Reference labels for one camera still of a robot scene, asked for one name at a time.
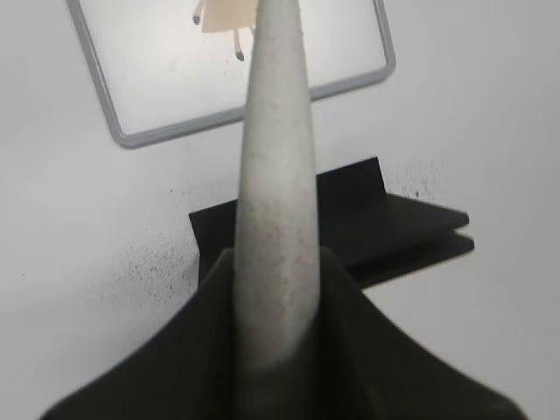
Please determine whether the black knife stand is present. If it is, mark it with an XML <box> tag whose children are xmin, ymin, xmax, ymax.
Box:
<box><xmin>190</xmin><ymin>158</ymin><xmax>474</xmax><ymax>288</ymax></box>

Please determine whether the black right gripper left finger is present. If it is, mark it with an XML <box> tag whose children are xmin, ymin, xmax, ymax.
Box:
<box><xmin>43</xmin><ymin>248</ymin><xmax>235</xmax><ymax>419</ymax></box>

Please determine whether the white-handled knife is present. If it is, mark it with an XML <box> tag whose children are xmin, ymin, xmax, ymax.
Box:
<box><xmin>234</xmin><ymin>0</ymin><xmax>319</xmax><ymax>371</ymax></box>

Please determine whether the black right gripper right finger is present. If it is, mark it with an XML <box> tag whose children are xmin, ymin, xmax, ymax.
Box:
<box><xmin>279</xmin><ymin>245</ymin><xmax>531</xmax><ymax>420</ymax></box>

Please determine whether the white grey-rimmed cutting board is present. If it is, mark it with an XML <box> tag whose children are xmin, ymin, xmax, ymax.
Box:
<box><xmin>67</xmin><ymin>1</ymin><xmax>396</xmax><ymax>149</ymax></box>

